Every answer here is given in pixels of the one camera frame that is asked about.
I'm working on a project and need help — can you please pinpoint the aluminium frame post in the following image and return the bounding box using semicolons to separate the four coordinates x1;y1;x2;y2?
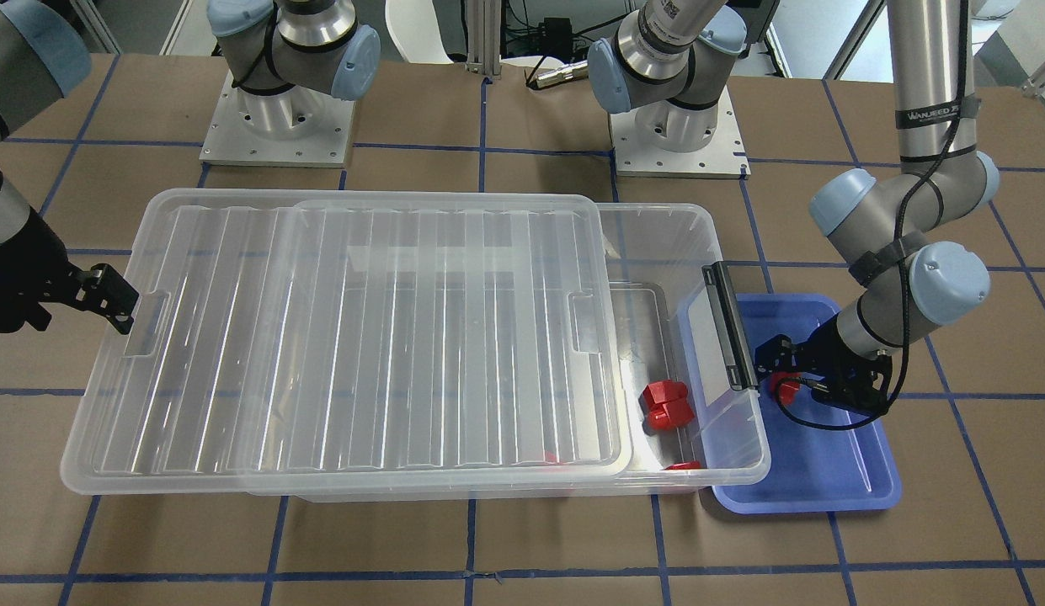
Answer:
463;0;503;80

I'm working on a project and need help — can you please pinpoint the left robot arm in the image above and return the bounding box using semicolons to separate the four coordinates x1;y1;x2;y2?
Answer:
586;1;1000;421

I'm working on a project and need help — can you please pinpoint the clear plastic storage box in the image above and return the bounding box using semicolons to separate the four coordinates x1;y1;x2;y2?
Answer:
234;194;770;502

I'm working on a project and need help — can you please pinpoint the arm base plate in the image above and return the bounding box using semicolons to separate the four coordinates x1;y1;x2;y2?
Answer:
608;88;752;179
200;73;356;168

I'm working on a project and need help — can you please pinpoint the clear plastic box lid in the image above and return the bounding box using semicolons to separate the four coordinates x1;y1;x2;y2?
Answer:
61;189;632;500

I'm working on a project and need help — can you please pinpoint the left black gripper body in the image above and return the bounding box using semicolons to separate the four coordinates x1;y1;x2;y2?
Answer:
796;316;893;413

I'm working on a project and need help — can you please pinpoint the black box latch handle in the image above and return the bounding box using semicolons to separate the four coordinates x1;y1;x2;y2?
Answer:
702;261;760;391

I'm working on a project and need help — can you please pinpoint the white chair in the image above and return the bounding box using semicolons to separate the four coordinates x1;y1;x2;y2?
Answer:
384;1;452;65

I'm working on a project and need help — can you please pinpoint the blue plastic tray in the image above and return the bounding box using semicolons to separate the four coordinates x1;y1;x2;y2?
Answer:
713;293;903;514

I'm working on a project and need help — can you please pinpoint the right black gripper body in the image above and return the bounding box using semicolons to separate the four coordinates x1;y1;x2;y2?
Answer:
0;210;77;333

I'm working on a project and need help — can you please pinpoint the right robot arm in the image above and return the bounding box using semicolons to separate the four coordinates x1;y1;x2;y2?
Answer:
0;1;381;335

